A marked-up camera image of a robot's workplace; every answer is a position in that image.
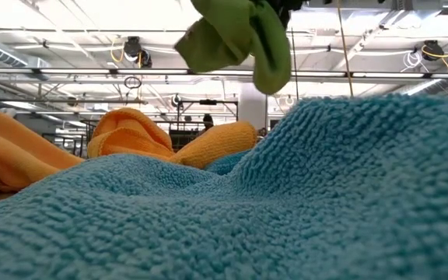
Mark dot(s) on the white building column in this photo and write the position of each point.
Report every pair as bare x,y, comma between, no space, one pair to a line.
253,109

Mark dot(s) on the long ceiling light rail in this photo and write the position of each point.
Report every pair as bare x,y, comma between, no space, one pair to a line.
92,71

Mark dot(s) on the black metal rack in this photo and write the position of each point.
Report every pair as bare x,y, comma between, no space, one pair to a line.
208,102

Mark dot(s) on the blue microfiber towel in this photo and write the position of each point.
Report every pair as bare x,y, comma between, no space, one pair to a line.
247,214
224,165

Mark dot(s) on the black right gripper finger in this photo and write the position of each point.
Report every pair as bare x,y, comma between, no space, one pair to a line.
284,9

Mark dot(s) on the green microfiber towel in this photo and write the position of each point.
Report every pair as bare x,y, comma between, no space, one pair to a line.
228,35

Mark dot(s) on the orange microfiber towel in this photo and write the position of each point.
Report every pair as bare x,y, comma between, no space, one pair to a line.
14,148
130,132

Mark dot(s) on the person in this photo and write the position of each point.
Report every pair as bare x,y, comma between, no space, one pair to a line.
207,121

